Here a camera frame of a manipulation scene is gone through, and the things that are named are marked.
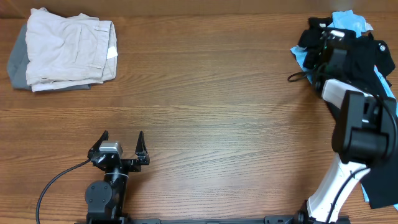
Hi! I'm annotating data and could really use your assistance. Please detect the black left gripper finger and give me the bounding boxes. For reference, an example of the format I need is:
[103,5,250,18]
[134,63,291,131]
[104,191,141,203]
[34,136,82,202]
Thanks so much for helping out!
[88,130,109,158]
[135,131,150,165]

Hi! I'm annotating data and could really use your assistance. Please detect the light blue t-shirt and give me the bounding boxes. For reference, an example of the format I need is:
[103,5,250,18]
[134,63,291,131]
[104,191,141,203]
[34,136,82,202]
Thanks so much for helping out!
[290,10,397,209]

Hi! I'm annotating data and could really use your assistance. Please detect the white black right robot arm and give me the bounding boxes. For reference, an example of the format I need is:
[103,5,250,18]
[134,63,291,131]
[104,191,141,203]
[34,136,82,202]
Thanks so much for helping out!
[294,29,397,223]

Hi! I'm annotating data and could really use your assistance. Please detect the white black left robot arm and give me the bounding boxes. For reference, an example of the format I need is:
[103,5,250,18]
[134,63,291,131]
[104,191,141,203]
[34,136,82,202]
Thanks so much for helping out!
[85,131,150,223]

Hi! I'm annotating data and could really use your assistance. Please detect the folded beige shorts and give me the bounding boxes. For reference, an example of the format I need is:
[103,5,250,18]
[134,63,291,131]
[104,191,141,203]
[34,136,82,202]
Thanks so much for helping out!
[25,7,118,92]

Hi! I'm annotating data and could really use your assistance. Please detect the folded grey garment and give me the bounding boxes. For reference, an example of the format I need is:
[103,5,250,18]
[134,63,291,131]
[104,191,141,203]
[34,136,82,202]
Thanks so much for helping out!
[7,24,91,91]

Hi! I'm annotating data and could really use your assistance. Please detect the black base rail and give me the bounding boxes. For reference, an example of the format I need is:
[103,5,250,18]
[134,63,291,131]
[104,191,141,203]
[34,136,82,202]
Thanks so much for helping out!
[74,214,352,224]

